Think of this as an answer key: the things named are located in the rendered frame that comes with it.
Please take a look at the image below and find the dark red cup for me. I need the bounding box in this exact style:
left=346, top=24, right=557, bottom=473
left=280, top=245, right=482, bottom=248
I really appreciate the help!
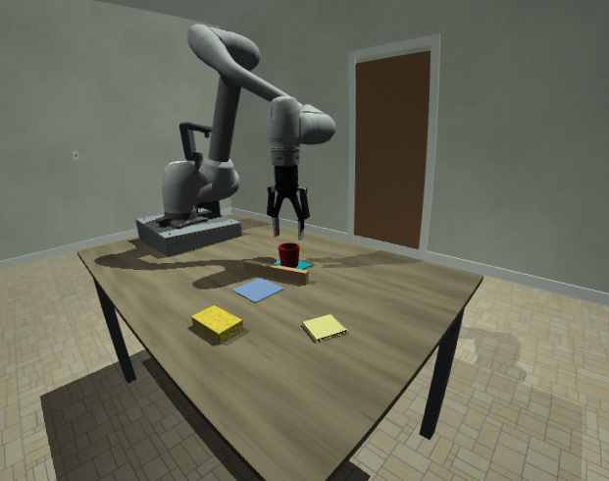
left=279, top=242, right=300, bottom=268

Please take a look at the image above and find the pale yellow sticky-note pad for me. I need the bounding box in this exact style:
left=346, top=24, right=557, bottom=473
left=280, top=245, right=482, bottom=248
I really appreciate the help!
left=303, top=315, right=346, bottom=343

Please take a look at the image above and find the yellow sponge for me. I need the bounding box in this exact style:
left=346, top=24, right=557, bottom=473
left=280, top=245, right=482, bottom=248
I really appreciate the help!
left=191, top=305, right=243, bottom=344

